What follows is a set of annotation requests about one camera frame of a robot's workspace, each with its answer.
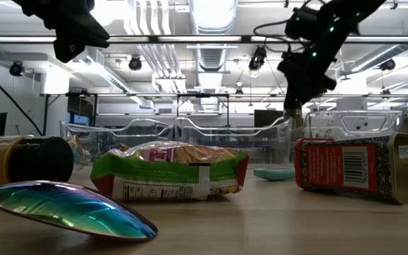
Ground silver ventilation duct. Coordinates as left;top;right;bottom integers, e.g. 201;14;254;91
188;0;239;74

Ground iridescent rainbow spoon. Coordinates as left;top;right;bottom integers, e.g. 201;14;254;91
0;180;159;242

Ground pink orange ramen noodle packet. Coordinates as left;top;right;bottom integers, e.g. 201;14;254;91
64;135;92;167

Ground orange spice bottle black cap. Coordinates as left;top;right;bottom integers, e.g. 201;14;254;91
0;135;74;194

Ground red patterned spice tin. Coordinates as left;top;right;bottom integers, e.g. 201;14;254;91
294;132;408;205

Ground black diagonal strut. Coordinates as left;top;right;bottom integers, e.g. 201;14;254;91
0;62;44;137

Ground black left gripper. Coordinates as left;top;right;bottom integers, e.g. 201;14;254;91
12;0;111;64

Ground distant black table frame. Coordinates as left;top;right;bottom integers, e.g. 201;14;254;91
175;93;230;127

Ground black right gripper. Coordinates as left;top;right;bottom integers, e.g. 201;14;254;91
277;52;338;111

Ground black ceiling spotlight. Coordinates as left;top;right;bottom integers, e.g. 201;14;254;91
128;55;143;71
379;58;396;72
8;60;24;77
248;45;268;72

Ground green-edged ramen noodle packet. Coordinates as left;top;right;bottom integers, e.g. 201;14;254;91
89;140;250;202

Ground black crossbar with light strips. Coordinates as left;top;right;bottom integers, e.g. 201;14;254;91
0;34;408;45

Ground clear plastic bin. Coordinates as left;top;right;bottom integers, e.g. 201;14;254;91
303;109;404;141
174;115;293;167
59;118;174;167

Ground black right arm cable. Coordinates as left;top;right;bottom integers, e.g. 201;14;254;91
253;19;311;54

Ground teal-handled metal spoon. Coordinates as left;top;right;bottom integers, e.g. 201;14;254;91
253;167;296;182

